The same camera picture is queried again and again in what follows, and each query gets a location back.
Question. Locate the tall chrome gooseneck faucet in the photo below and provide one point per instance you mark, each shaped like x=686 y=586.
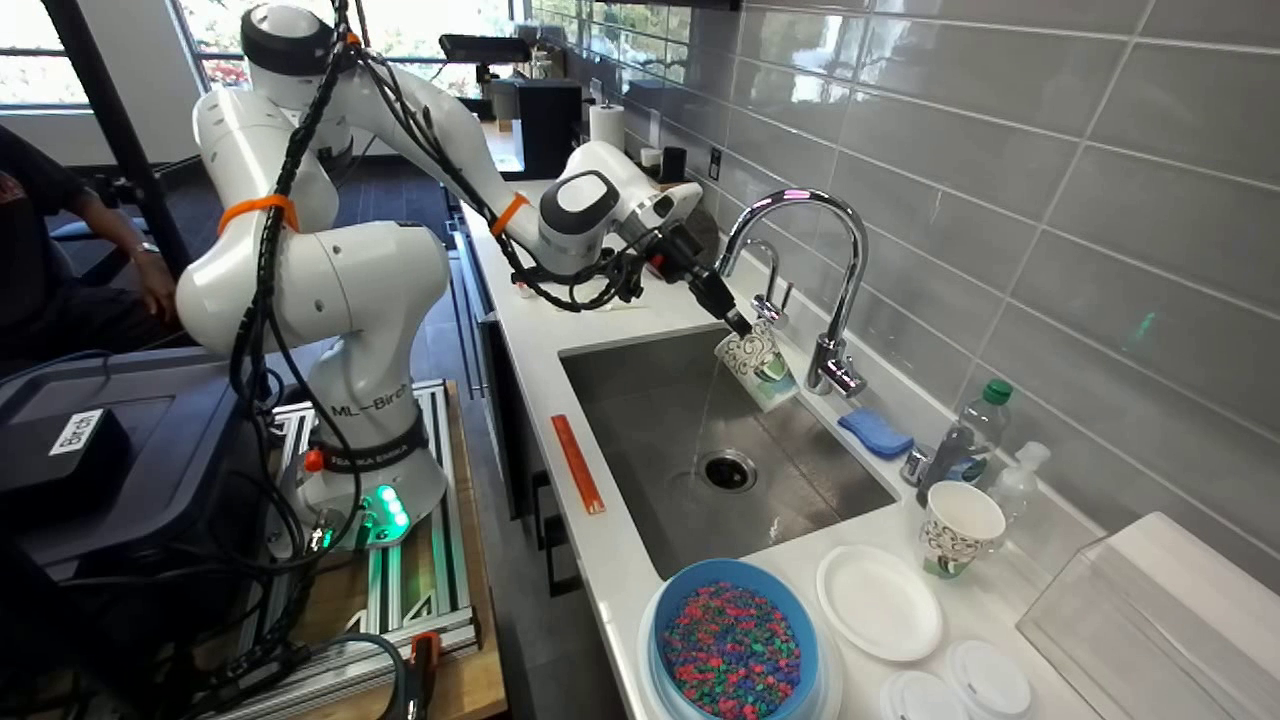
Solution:
x=843 y=264

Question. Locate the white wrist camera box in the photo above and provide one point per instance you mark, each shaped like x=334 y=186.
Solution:
x=674 y=211

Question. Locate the white round plate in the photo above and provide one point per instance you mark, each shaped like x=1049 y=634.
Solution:
x=880 y=602

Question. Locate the wall power outlet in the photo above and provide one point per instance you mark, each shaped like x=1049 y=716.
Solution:
x=715 y=161

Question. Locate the dark plastic storage bin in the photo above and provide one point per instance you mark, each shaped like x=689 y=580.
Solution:
x=144 y=455

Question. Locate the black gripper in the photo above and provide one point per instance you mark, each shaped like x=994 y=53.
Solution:
x=686 y=263

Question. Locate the small chrome faucet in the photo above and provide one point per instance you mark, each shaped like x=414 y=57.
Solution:
x=770 y=303

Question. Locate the white paper towel roll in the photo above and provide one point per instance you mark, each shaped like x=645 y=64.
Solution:
x=605 y=127

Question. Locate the white mug on counter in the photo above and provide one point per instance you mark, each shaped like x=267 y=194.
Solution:
x=961 y=525

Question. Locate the clear plastic box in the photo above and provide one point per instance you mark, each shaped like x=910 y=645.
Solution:
x=1161 y=625

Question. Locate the seated person in dark clothes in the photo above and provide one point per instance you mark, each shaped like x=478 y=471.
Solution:
x=40 y=264

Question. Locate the window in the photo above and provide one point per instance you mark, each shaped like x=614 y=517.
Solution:
x=427 y=26

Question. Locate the blue sponge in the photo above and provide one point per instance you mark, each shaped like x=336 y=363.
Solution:
x=878 y=435

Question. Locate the person's hand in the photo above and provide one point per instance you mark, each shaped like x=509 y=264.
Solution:
x=153 y=282

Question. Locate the green-capped soap bottle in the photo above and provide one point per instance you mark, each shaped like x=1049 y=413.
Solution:
x=968 y=441

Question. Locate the clear white-capped bottle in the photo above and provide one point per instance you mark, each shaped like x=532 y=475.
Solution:
x=1021 y=480

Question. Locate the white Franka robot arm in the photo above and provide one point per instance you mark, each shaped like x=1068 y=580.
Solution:
x=334 y=294

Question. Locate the white paper cup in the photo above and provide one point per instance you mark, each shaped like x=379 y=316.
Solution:
x=756 y=370

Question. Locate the stainless steel sink basin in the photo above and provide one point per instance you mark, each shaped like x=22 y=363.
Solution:
x=642 y=425

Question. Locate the blue bowl of colourful beads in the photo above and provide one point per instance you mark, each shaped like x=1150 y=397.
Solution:
x=732 y=645

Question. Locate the black box with white label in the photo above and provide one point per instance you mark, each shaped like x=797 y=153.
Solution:
x=60 y=463

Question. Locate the black coffee machine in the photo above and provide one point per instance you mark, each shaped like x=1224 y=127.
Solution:
x=541 y=120

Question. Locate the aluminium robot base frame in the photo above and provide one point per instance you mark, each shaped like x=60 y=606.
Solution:
x=427 y=586

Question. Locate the orange tape strip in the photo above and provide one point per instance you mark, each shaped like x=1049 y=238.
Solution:
x=577 y=463

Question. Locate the wooden base board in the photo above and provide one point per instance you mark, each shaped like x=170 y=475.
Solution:
x=468 y=667

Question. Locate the black sink drain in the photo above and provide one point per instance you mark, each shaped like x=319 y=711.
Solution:
x=729 y=471

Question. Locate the white round lid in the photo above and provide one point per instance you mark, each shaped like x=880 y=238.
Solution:
x=990 y=677
x=923 y=697

